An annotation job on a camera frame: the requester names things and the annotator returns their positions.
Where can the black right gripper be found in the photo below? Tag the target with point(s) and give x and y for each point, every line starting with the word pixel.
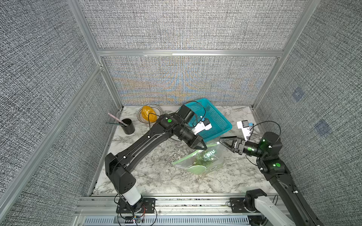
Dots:
pixel 238 146

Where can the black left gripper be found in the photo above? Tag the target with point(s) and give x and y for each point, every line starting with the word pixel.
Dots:
pixel 198 140

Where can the clear zip-top bag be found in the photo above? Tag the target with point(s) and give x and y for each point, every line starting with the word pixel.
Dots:
pixel 186 163

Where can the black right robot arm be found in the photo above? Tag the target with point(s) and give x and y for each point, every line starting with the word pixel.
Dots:
pixel 279 176

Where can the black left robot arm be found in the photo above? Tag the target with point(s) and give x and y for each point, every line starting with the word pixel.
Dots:
pixel 118 167

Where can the teal plastic basket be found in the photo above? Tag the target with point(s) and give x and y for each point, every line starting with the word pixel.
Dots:
pixel 204 109

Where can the white patterned bowl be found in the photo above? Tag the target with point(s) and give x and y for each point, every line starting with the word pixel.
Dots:
pixel 158 110

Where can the orange fruit in bowl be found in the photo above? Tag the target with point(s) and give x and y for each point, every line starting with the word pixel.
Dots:
pixel 148 114

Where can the black cup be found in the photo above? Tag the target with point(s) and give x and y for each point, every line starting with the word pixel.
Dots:
pixel 128 126

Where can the pink stick in cup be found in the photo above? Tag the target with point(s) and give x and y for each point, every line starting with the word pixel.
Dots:
pixel 118 120

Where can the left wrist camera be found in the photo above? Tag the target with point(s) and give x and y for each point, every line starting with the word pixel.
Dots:
pixel 203 125

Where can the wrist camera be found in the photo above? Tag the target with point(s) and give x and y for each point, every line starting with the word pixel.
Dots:
pixel 203 125
pixel 246 127

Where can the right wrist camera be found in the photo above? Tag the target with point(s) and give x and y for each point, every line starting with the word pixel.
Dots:
pixel 246 127

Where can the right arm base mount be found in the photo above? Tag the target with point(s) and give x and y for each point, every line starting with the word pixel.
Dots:
pixel 238 205

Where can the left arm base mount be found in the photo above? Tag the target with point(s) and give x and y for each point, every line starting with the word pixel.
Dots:
pixel 144 205

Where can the white slotted cable duct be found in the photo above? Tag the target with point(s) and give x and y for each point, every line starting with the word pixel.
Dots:
pixel 170 221

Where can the aluminium front rail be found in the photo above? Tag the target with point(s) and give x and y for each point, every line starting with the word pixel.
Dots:
pixel 166 204

